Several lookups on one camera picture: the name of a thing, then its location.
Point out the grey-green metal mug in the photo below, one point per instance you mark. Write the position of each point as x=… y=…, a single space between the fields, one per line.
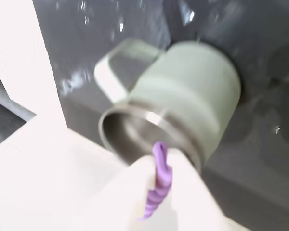
x=187 y=91

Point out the purple ribbed pen grip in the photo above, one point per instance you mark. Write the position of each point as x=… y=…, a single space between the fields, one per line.
x=160 y=178

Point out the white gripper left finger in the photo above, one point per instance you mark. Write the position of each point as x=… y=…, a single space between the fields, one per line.
x=50 y=183

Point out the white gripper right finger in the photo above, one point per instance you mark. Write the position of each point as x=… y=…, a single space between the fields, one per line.
x=190 y=199

